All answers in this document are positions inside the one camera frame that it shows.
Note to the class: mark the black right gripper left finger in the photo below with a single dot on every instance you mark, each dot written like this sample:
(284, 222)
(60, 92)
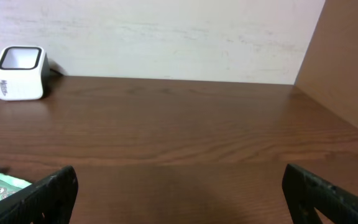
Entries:
(50, 200)

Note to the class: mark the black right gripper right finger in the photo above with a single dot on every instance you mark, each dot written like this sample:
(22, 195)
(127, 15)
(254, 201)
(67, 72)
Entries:
(307, 193)

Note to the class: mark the white barcode scanner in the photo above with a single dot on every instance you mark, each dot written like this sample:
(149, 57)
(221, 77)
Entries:
(24, 71)

